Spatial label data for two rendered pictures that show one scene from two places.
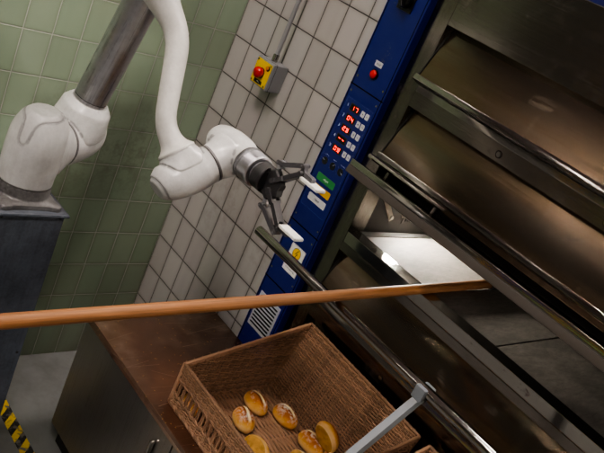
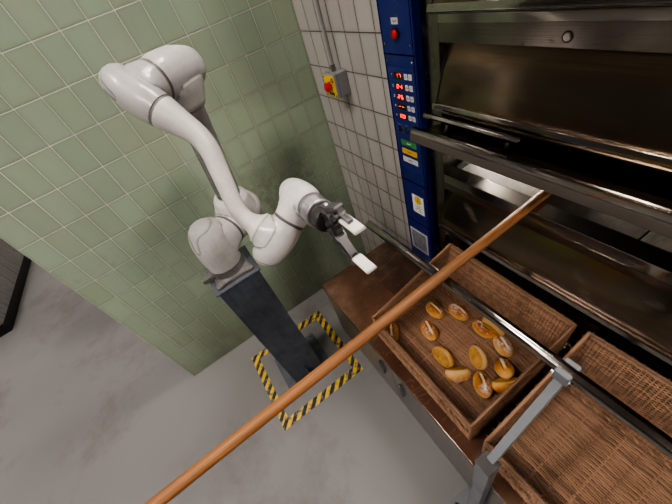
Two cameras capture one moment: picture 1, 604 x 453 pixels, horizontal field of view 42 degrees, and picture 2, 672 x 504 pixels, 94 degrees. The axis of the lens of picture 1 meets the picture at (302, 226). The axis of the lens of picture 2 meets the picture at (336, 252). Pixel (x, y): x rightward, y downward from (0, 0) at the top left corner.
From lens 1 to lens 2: 1.32 m
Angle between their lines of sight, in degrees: 34
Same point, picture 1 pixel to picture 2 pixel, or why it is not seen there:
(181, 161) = (260, 239)
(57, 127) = (208, 234)
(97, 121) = not seen: hidden behind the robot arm
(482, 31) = not seen: outside the picture
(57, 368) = not seen: hidden behind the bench
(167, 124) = (237, 216)
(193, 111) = (320, 130)
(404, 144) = (452, 83)
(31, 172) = (216, 264)
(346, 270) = (457, 200)
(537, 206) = (658, 75)
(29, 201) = (231, 276)
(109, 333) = (335, 295)
